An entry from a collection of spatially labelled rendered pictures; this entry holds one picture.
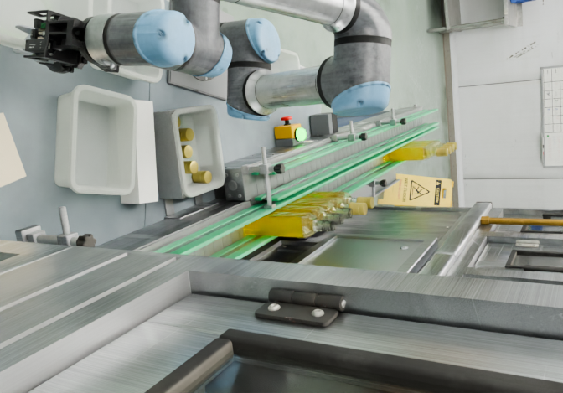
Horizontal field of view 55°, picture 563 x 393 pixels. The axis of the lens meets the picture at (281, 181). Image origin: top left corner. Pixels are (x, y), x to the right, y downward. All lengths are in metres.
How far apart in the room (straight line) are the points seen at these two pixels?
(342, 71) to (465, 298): 0.78
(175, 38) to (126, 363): 0.50
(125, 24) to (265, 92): 0.60
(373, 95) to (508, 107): 6.23
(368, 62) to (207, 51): 0.36
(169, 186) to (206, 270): 0.95
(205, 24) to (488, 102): 6.57
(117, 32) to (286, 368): 0.58
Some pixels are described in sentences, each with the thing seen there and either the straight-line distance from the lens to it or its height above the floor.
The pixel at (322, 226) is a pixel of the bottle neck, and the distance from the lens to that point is 1.39.
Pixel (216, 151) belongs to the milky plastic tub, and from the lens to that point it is 1.49.
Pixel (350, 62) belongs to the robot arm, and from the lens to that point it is 1.09.
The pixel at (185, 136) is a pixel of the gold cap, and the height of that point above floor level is 0.81.
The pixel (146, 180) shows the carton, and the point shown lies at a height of 0.81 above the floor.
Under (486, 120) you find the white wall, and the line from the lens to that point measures 7.34.
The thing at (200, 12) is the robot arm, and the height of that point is 1.22.
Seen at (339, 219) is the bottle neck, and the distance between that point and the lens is 1.43.
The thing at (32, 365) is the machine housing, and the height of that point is 1.43.
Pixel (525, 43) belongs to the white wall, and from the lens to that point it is 7.23.
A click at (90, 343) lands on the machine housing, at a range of 0.41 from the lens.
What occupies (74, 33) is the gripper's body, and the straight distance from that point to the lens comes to 0.87.
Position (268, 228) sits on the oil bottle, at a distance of 1.46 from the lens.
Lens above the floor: 1.74
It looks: 31 degrees down
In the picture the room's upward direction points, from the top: 90 degrees clockwise
